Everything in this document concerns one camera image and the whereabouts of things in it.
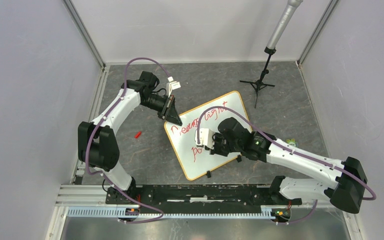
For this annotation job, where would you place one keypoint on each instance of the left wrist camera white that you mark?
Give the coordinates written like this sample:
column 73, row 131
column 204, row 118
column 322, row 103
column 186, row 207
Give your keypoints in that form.
column 172, row 85

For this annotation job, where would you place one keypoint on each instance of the yellow framed whiteboard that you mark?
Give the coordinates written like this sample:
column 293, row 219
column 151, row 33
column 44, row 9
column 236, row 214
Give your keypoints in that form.
column 194, row 160

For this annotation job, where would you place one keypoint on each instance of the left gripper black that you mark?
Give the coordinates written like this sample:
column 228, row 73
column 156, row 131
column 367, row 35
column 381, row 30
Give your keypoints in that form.
column 169, row 112

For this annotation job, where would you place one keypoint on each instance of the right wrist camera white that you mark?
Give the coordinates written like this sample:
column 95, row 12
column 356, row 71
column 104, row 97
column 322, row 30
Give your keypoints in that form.
column 204, row 138

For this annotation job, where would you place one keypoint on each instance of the green whiteboard eraser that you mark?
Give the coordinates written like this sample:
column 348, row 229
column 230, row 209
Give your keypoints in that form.
column 292, row 142

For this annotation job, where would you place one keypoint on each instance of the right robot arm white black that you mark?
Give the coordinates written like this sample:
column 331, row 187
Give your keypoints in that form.
column 340, row 182

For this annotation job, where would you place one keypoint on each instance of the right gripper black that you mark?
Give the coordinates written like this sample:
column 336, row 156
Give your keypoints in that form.
column 216, row 150

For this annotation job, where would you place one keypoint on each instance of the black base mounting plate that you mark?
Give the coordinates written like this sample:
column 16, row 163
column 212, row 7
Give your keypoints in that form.
column 208, row 198

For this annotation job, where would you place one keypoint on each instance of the red marker cap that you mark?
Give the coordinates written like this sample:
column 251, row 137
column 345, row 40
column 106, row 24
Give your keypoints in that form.
column 138, row 135

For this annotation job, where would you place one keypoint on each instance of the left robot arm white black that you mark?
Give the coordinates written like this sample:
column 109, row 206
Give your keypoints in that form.
column 97, row 144

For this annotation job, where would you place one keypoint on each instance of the aluminium rail with comb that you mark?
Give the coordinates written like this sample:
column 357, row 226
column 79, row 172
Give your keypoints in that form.
column 92, row 201

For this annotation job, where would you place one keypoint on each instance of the silver microphone on tripod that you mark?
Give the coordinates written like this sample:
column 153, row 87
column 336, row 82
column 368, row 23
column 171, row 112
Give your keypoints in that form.
column 270, row 48

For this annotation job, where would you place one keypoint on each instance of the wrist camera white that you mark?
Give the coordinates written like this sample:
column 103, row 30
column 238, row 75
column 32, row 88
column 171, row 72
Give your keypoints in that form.
column 172, row 85
column 204, row 138

